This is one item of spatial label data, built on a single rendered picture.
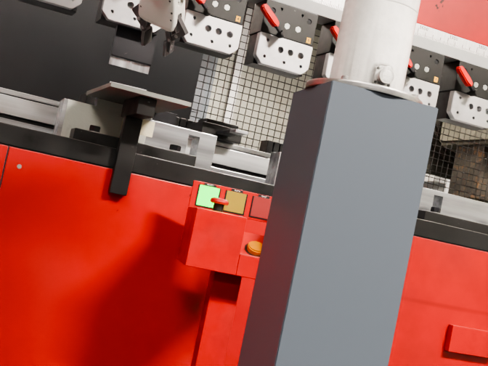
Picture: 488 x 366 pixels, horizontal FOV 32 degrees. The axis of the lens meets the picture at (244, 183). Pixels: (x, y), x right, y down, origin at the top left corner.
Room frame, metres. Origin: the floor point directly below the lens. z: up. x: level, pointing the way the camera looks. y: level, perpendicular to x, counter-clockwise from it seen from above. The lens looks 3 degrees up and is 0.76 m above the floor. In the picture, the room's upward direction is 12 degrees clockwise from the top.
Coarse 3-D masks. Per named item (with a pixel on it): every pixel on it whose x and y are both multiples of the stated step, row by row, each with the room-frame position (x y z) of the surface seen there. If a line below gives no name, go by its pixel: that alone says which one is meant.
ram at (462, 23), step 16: (256, 0) 2.15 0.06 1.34; (288, 0) 2.13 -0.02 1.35; (304, 0) 2.15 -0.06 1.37; (432, 0) 2.28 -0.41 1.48; (448, 0) 2.30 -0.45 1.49; (464, 0) 2.32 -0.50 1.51; (480, 0) 2.34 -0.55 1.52; (320, 16) 2.17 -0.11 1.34; (336, 16) 2.18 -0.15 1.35; (432, 16) 2.29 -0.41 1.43; (448, 16) 2.30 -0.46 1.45; (464, 16) 2.32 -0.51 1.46; (480, 16) 2.34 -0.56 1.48; (448, 32) 2.31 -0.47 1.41; (464, 32) 2.33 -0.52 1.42; (480, 32) 2.35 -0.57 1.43; (432, 48) 2.29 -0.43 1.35; (448, 48) 2.31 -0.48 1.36; (480, 64) 2.35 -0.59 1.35
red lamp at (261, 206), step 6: (258, 198) 1.88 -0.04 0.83; (264, 198) 1.89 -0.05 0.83; (252, 204) 1.88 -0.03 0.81; (258, 204) 1.89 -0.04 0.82; (264, 204) 1.89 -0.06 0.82; (270, 204) 1.89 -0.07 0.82; (252, 210) 1.88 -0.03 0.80; (258, 210) 1.89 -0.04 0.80; (264, 210) 1.89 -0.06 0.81; (258, 216) 1.89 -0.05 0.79; (264, 216) 1.89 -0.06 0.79
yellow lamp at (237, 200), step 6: (228, 192) 1.87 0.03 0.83; (234, 192) 1.88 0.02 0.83; (228, 198) 1.87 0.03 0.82; (234, 198) 1.88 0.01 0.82; (240, 198) 1.88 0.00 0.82; (228, 204) 1.87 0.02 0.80; (234, 204) 1.88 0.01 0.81; (240, 204) 1.88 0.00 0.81; (228, 210) 1.87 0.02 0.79; (234, 210) 1.88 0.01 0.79; (240, 210) 1.88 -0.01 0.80
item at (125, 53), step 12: (120, 36) 2.01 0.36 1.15; (132, 36) 2.02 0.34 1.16; (156, 36) 2.04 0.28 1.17; (120, 48) 2.01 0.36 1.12; (132, 48) 2.02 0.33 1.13; (144, 48) 2.04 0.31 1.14; (120, 60) 2.03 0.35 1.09; (132, 60) 2.03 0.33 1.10; (144, 60) 2.04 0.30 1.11; (144, 72) 2.05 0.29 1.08
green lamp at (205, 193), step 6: (204, 186) 1.86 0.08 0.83; (198, 192) 1.86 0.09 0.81; (204, 192) 1.86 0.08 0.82; (210, 192) 1.87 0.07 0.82; (216, 192) 1.87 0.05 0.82; (198, 198) 1.86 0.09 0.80; (204, 198) 1.86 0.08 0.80; (210, 198) 1.87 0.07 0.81; (198, 204) 1.86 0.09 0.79; (204, 204) 1.86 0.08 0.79; (210, 204) 1.87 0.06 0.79
